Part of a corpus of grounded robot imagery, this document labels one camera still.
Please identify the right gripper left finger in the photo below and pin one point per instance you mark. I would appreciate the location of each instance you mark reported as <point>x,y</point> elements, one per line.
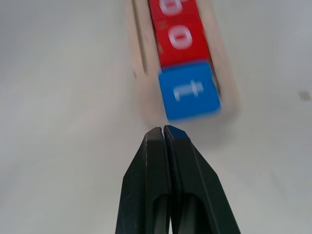
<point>143,182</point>

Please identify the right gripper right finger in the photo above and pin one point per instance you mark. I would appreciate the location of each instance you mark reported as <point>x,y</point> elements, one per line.
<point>197,182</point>

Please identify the blue letter tile t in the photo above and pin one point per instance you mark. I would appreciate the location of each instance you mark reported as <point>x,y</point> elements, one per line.
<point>189,91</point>

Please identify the red letter tile o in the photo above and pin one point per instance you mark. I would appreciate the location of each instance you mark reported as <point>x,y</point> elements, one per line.
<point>180,39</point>

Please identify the red letter tile b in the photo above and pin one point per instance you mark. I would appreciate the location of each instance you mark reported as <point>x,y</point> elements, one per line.
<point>170,7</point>

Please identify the wooden letter tray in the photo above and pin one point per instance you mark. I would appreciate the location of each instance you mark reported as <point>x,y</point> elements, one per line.
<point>136,36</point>

